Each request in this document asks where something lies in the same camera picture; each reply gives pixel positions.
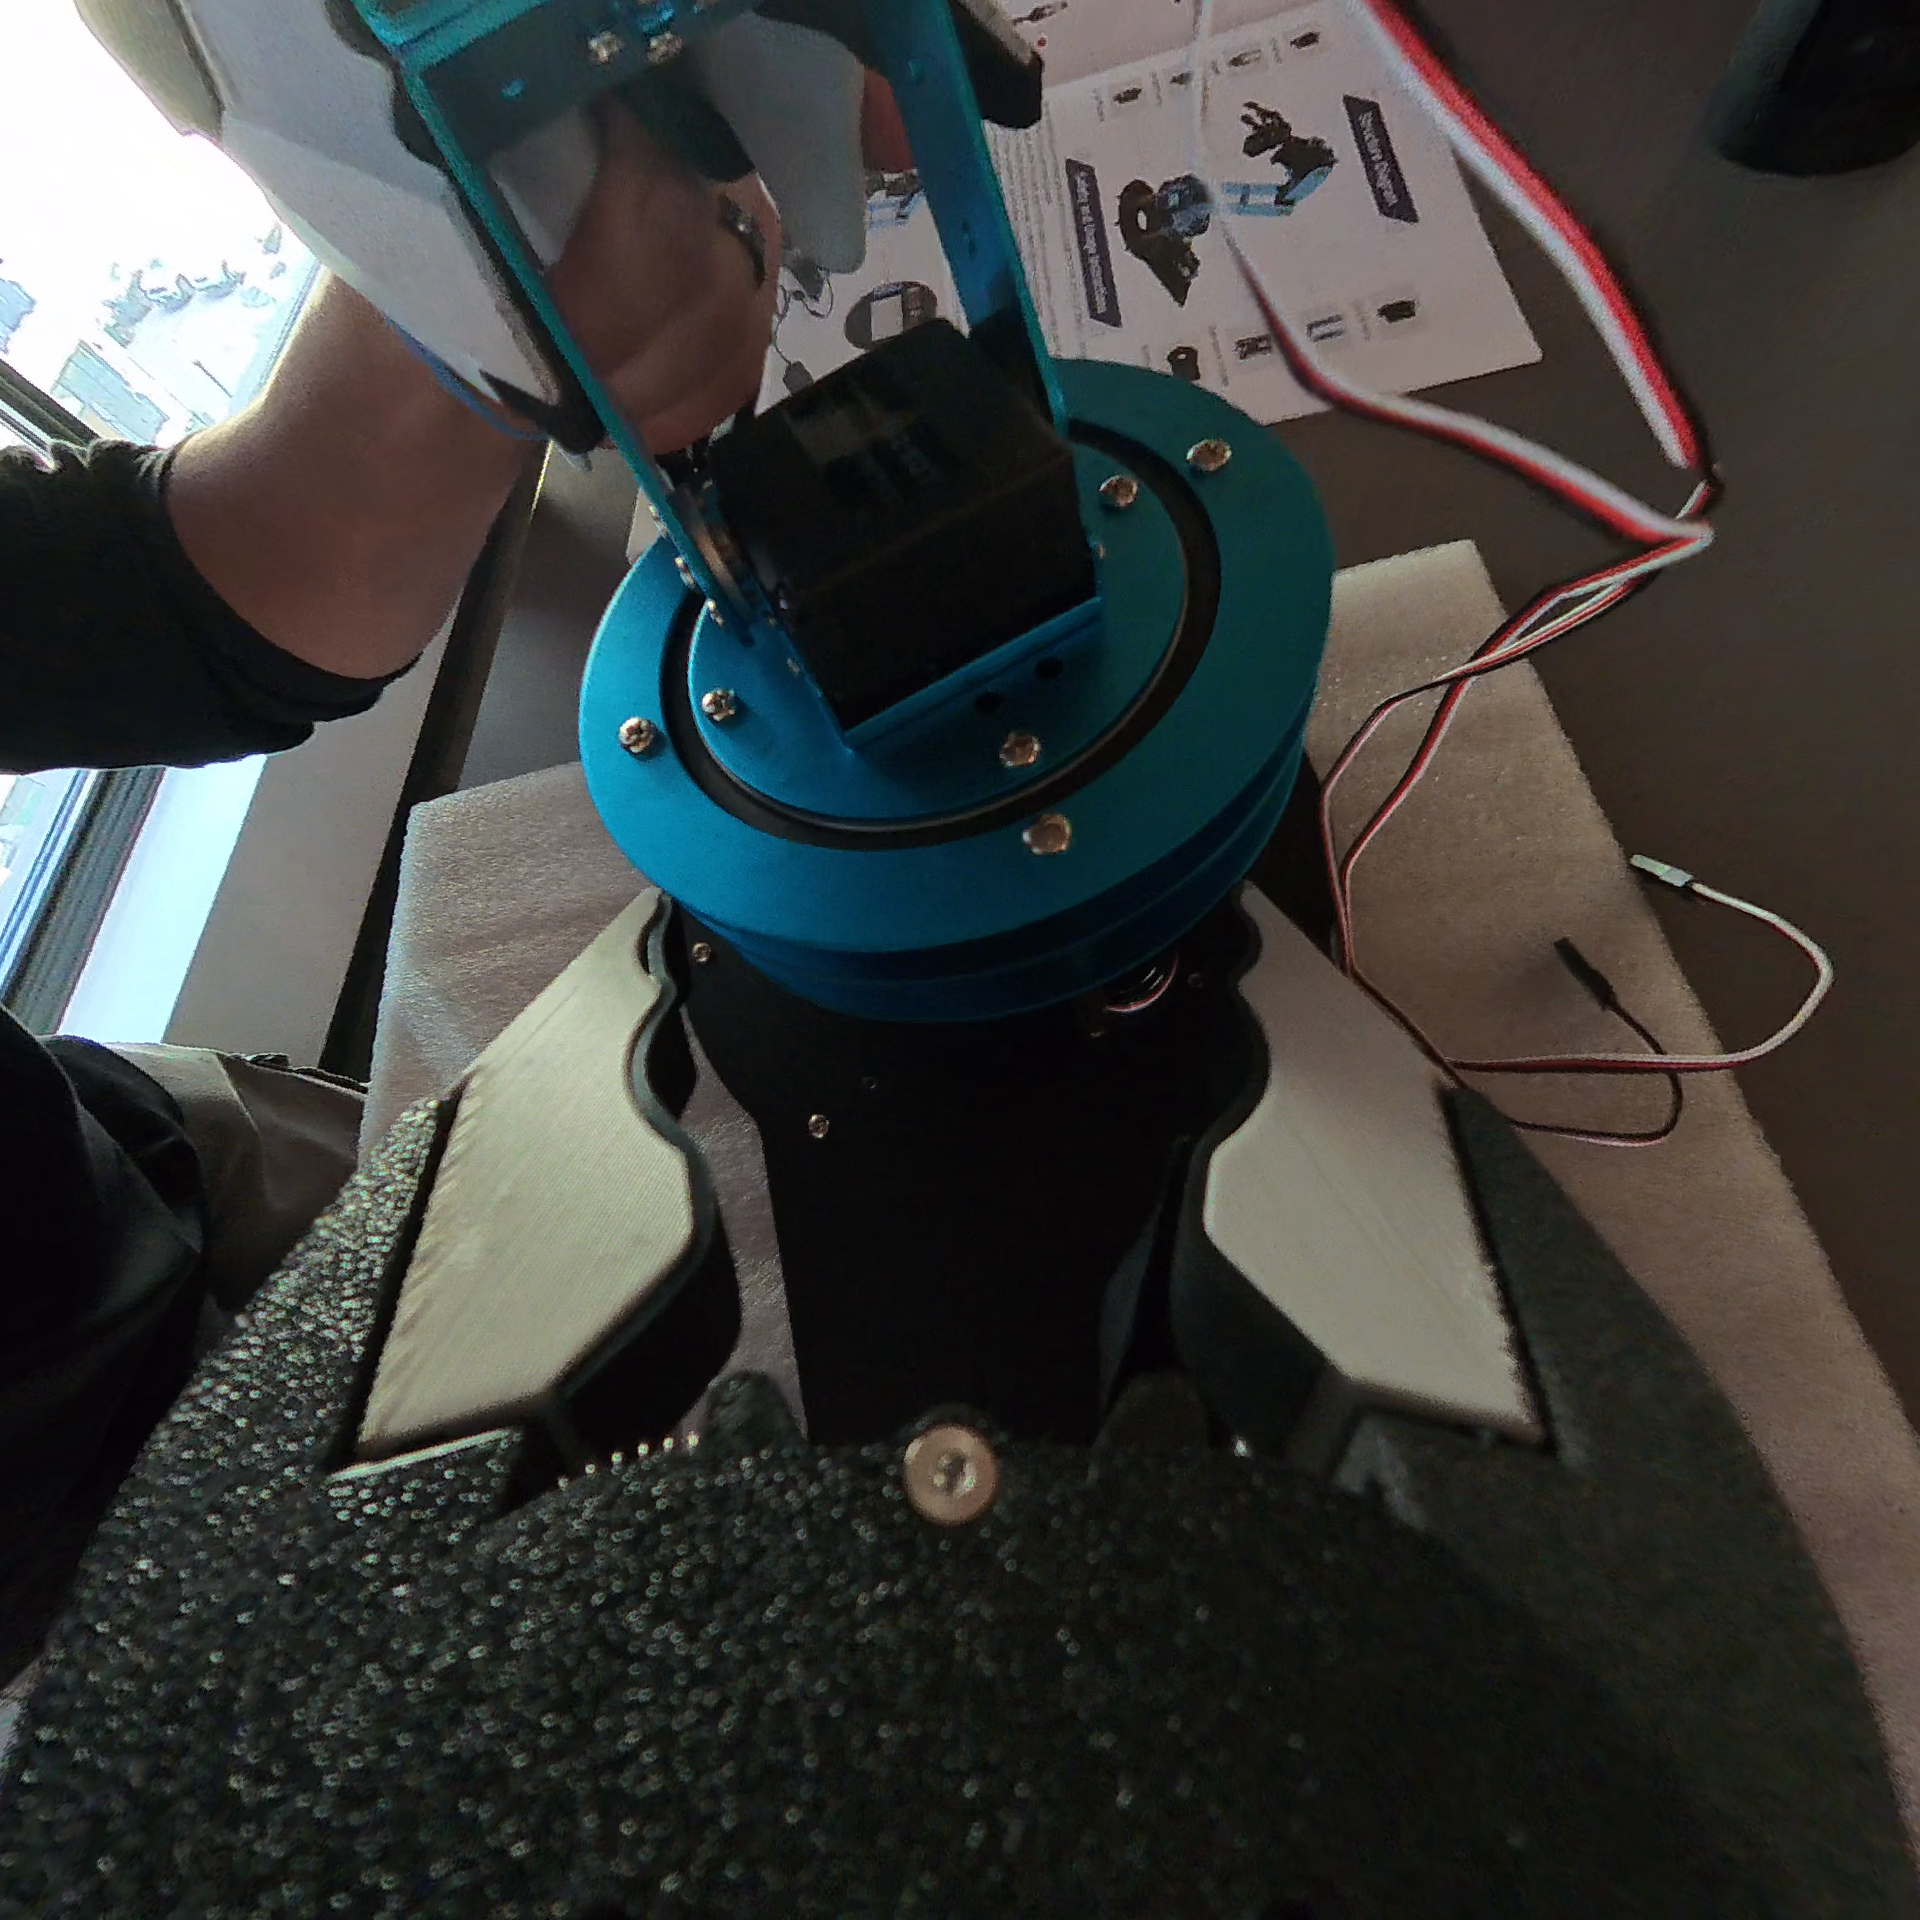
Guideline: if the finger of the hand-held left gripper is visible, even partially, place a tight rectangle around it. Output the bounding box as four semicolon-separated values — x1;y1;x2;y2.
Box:
171;0;608;454
959;0;1047;134

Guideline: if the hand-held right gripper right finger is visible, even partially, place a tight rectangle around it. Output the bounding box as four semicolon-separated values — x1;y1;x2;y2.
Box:
1168;885;1551;1466

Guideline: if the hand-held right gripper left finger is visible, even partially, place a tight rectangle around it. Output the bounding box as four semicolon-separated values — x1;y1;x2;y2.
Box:
357;889;730;1489

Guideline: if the teal blue object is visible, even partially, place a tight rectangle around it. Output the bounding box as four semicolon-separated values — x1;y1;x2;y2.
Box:
353;0;1337;1023

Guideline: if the person's left forearm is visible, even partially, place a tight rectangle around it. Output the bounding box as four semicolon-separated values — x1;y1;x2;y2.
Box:
0;277;601;768

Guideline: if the person's left hand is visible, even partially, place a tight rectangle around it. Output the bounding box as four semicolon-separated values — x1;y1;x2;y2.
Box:
547;95;789;472

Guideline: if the large glass window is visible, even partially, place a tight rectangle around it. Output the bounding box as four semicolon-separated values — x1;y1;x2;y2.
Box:
0;0;325;1021

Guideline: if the instruction manual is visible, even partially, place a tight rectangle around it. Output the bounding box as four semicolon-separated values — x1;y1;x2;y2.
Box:
779;0;1548;430

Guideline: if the white foam sheet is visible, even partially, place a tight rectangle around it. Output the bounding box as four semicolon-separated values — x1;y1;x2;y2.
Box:
359;540;1802;1352

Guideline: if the black bottle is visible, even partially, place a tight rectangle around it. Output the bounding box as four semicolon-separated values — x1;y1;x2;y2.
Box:
1711;0;1920;173

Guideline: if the black metal base plate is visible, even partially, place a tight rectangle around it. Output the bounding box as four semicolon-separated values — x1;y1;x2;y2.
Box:
660;750;1361;1449

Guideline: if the loose servo cable with plug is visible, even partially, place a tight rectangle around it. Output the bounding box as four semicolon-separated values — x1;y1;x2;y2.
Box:
1178;0;1835;1145

